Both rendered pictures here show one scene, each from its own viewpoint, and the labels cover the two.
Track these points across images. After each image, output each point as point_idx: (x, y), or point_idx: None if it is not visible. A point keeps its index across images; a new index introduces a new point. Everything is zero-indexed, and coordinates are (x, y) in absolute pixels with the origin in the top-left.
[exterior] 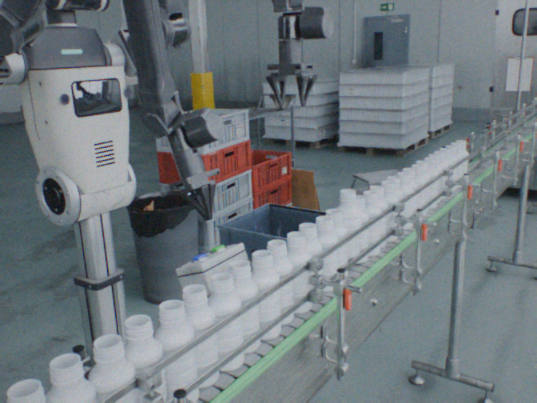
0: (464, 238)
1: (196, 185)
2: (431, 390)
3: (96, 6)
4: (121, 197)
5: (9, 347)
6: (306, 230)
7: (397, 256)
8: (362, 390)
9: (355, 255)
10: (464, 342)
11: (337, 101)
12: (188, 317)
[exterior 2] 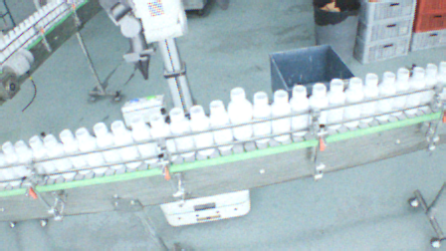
0: (429, 149)
1: (127, 61)
2: (414, 213)
3: None
4: (172, 32)
5: (236, 63)
6: (170, 116)
7: (308, 147)
8: (375, 187)
9: (239, 138)
10: None
11: None
12: (63, 144)
